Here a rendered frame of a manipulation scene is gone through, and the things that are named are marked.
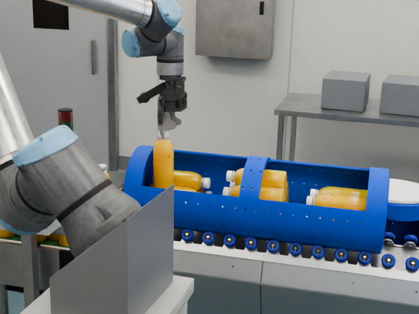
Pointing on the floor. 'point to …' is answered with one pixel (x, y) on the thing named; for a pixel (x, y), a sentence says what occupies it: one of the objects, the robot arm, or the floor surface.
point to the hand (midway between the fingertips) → (163, 133)
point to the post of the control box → (30, 268)
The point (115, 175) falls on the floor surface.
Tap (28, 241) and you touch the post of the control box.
